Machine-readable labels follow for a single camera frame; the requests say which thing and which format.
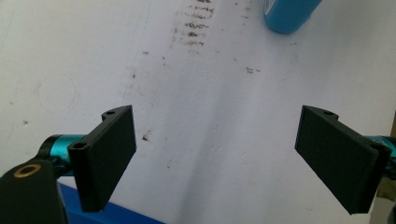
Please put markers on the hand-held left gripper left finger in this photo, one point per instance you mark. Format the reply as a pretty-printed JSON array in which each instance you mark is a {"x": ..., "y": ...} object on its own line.
[{"x": 104, "y": 158}]

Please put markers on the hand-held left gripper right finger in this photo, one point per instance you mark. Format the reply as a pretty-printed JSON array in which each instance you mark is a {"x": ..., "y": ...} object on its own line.
[{"x": 336, "y": 158}]

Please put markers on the blue cardboard box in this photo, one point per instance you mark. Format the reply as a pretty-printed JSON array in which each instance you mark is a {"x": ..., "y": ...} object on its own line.
[{"x": 102, "y": 214}]

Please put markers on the blue bottle with white cap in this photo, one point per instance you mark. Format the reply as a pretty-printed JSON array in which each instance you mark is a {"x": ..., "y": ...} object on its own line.
[{"x": 289, "y": 15}]

